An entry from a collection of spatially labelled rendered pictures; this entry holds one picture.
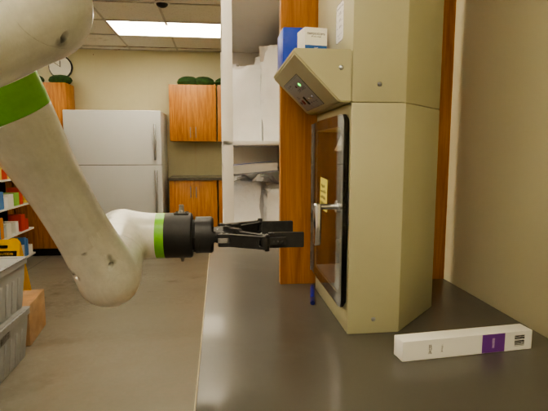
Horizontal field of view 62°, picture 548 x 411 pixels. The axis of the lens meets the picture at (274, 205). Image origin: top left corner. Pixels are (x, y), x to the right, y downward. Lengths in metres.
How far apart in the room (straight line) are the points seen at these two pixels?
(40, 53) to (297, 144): 0.84
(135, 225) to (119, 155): 4.98
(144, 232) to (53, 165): 0.25
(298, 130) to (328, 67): 0.38
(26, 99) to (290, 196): 0.77
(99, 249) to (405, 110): 0.62
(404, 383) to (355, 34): 0.63
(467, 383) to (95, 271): 0.63
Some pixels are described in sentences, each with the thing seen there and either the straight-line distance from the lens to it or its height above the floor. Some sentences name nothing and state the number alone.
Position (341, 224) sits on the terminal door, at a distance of 0.94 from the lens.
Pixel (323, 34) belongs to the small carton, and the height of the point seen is 1.56.
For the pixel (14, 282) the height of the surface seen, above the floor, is 0.53.
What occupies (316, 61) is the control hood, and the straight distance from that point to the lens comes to 0.91.
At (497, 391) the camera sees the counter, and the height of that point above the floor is 0.94.
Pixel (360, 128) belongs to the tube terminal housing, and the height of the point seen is 1.36.
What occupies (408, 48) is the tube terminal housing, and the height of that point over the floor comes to 1.51.
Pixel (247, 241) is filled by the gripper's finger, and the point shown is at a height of 1.15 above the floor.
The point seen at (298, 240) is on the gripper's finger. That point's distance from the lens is 0.89.
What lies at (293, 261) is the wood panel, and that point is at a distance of 1.30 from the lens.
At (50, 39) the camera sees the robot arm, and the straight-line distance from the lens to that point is 0.55.
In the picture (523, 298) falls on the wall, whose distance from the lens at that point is 1.21.
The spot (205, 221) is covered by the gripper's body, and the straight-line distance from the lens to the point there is 0.92.
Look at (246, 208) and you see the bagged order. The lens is 2.29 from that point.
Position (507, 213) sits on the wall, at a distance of 1.24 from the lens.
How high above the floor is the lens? 1.32
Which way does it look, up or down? 7 degrees down
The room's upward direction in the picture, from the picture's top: straight up
